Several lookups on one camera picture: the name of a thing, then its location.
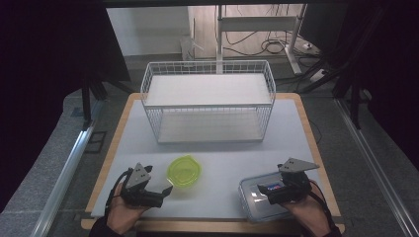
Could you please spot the person's right hand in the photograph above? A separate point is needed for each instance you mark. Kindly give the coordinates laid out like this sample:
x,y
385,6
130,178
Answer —
x,y
308,210

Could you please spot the person's left hand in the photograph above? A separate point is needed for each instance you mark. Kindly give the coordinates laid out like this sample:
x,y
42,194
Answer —
x,y
123,214

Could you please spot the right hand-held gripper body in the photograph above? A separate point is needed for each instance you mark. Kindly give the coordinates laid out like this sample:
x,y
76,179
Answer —
x,y
291,184

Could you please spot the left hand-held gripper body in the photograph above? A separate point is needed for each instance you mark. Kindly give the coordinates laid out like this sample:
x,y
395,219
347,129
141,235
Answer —
x,y
138,186

